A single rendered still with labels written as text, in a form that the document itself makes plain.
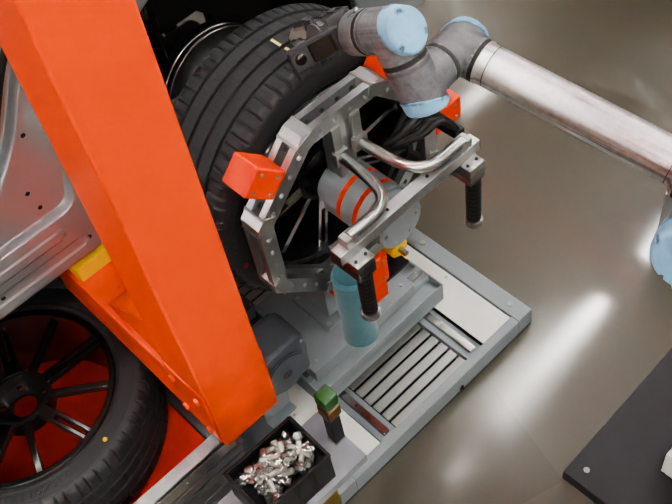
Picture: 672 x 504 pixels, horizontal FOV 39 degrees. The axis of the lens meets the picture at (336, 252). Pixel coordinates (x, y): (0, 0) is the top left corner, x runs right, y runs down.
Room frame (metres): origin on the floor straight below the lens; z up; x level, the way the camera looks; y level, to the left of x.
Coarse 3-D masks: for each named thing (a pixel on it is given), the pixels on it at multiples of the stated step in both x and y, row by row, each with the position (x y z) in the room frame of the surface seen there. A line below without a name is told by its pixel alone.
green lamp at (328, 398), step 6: (318, 390) 1.07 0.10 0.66; (324, 390) 1.06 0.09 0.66; (330, 390) 1.06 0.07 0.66; (318, 396) 1.05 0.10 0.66; (324, 396) 1.05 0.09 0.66; (330, 396) 1.05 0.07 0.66; (336, 396) 1.05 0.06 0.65; (318, 402) 1.05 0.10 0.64; (324, 402) 1.03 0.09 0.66; (330, 402) 1.04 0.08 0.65; (336, 402) 1.05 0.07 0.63; (324, 408) 1.03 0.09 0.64; (330, 408) 1.03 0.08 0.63
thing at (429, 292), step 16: (400, 272) 1.71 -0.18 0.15; (416, 272) 1.67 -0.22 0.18; (416, 288) 1.63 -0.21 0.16; (432, 288) 1.63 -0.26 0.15; (416, 304) 1.58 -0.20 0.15; (432, 304) 1.59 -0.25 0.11; (400, 320) 1.53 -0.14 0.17; (416, 320) 1.55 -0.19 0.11; (384, 336) 1.48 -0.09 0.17; (400, 336) 1.51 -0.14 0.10; (352, 352) 1.47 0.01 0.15; (368, 352) 1.44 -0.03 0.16; (384, 352) 1.48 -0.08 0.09; (336, 368) 1.42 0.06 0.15; (352, 368) 1.41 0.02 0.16; (304, 384) 1.40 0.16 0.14; (320, 384) 1.38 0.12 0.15; (336, 384) 1.37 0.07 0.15
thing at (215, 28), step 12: (216, 24) 1.94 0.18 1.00; (228, 24) 1.96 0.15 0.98; (240, 24) 1.98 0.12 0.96; (204, 36) 1.90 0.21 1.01; (216, 36) 1.91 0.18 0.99; (192, 48) 1.87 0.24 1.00; (204, 48) 1.89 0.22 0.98; (180, 60) 1.86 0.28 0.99; (192, 60) 1.87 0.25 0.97; (168, 72) 1.85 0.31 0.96; (180, 72) 1.84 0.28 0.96; (192, 72) 1.86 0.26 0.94; (168, 84) 1.84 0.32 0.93; (180, 84) 1.84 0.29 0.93
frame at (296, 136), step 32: (320, 96) 1.49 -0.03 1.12; (352, 96) 1.47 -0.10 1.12; (384, 96) 1.51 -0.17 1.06; (288, 128) 1.41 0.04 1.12; (320, 128) 1.41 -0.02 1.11; (288, 160) 1.36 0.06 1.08; (416, 160) 1.60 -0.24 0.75; (288, 192) 1.34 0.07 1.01; (256, 224) 1.31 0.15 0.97; (256, 256) 1.33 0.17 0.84; (288, 288) 1.31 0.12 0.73; (320, 288) 1.36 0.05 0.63
